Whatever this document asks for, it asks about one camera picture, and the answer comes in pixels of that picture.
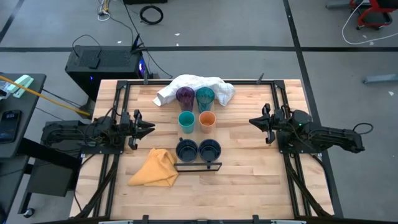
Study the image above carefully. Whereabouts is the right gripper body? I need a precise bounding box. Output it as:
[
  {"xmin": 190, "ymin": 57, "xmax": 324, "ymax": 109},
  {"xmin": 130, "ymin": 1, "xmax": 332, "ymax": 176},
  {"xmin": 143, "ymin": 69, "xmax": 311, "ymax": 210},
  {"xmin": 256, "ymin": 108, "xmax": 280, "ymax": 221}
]
[{"xmin": 262, "ymin": 103, "xmax": 285, "ymax": 145}]

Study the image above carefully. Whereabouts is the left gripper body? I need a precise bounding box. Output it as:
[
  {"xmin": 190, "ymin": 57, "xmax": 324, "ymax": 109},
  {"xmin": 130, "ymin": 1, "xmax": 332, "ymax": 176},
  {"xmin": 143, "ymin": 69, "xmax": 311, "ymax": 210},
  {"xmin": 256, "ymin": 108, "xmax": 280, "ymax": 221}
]
[{"xmin": 119, "ymin": 109, "xmax": 144, "ymax": 151}]

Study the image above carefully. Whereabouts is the teal opaque plastic cup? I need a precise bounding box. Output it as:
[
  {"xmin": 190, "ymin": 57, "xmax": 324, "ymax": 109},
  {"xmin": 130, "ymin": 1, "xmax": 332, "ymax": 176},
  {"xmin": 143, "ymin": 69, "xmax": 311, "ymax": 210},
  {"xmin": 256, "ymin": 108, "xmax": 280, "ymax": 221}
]
[{"xmin": 177, "ymin": 111, "xmax": 196, "ymax": 134}]

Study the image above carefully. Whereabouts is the dark blue enamel mug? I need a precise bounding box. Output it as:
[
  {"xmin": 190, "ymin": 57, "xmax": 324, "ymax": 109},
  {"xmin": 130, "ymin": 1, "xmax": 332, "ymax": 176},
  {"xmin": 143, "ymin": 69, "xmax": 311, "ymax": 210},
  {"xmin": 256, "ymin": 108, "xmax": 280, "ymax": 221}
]
[
  {"xmin": 198, "ymin": 138, "xmax": 222, "ymax": 170},
  {"xmin": 175, "ymin": 137, "xmax": 199, "ymax": 163}
]

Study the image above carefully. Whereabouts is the purple translucent tumbler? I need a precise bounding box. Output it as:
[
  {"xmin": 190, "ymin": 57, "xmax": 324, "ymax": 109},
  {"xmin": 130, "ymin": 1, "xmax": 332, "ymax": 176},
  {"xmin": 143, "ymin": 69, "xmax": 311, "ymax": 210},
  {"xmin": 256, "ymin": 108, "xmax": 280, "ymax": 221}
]
[{"xmin": 175, "ymin": 86, "xmax": 196, "ymax": 112}]

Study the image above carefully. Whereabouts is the peach plastic cup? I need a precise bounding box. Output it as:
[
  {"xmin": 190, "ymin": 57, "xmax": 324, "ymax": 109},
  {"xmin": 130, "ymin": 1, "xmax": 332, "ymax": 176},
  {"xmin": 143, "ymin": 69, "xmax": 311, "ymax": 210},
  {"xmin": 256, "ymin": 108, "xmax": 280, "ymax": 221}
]
[{"xmin": 198, "ymin": 111, "xmax": 217, "ymax": 134}]

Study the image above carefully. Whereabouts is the teal translucent tumbler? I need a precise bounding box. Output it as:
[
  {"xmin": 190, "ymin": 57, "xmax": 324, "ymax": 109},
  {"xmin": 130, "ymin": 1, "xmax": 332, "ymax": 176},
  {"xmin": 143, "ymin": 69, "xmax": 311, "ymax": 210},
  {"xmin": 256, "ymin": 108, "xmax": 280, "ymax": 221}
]
[{"xmin": 195, "ymin": 86, "xmax": 216, "ymax": 113}]

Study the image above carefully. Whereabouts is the yellow waffle cloth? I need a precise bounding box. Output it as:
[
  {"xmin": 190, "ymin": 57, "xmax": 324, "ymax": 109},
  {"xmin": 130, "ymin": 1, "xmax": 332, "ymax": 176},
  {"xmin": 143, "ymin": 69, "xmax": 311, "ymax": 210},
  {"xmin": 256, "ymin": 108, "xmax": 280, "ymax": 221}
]
[{"xmin": 127, "ymin": 147, "xmax": 180, "ymax": 188}]

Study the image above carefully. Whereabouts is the black metal rack bar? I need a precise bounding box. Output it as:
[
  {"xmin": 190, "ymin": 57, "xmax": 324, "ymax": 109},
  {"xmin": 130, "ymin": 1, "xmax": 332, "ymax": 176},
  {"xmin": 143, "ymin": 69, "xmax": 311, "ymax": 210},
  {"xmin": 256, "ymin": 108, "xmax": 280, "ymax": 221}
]
[{"xmin": 173, "ymin": 161, "xmax": 223, "ymax": 173}]

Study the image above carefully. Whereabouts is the white checked cloth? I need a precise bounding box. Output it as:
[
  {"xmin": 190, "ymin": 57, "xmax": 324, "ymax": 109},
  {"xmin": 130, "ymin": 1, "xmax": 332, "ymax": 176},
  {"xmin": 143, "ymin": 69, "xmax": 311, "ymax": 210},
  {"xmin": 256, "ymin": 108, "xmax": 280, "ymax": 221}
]
[{"xmin": 152, "ymin": 73, "xmax": 236, "ymax": 107}]

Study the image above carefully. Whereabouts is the black computer tower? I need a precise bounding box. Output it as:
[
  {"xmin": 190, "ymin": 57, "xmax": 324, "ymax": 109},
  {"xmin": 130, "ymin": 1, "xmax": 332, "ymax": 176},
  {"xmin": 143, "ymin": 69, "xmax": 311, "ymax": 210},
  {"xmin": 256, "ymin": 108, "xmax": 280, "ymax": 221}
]
[{"xmin": 64, "ymin": 45, "xmax": 147, "ymax": 94}]

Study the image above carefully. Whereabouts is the black wifi antenna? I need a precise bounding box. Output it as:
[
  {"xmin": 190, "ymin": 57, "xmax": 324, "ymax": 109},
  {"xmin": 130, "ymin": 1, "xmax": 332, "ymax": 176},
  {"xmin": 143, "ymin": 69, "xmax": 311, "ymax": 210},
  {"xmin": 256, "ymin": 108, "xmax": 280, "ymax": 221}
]
[{"xmin": 129, "ymin": 33, "xmax": 149, "ymax": 54}]

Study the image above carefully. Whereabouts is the black desk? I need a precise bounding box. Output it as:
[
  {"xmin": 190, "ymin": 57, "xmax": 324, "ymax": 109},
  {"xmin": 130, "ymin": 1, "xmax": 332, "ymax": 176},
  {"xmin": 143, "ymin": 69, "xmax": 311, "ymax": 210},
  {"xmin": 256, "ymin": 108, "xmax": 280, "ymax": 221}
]
[{"xmin": 0, "ymin": 73, "xmax": 82, "ymax": 218}]

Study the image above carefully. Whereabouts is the green stapler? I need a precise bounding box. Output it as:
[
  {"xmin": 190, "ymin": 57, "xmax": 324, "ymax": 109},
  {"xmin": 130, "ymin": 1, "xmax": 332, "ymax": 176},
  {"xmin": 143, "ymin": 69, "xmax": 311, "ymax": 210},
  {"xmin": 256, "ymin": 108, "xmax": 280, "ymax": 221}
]
[{"xmin": 6, "ymin": 74, "xmax": 35, "ymax": 99}]

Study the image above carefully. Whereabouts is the black smartphone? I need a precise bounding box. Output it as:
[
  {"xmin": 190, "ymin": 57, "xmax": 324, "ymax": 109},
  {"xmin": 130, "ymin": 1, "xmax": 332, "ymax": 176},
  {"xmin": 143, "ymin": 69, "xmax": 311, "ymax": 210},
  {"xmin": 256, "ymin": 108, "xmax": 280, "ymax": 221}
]
[{"xmin": 0, "ymin": 110, "xmax": 22, "ymax": 145}]

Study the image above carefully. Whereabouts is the yellow cable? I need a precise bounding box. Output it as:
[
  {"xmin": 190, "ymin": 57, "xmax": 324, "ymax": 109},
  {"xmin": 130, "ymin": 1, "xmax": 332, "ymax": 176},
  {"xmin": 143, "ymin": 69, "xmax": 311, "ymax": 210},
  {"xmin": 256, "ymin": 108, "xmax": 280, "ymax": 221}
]
[{"xmin": 0, "ymin": 75, "xmax": 91, "ymax": 118}]

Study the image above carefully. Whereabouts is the coiled black cable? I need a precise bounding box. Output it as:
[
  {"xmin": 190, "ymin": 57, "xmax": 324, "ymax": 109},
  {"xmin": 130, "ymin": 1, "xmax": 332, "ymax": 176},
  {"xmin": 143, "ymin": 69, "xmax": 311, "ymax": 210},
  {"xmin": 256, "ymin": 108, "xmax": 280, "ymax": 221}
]
[{"xmin": 139, "ymin": 4, "xmax": 165, "ymax": 26}]

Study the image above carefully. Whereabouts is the white floor cable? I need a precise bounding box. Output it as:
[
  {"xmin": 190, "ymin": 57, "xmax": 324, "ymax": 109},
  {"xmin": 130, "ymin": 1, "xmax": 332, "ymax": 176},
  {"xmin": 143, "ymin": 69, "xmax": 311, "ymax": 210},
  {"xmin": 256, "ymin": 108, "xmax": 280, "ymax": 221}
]
[{"xmin": 341, "ymin": 0, "xmax": 398, "ymax": 46}]

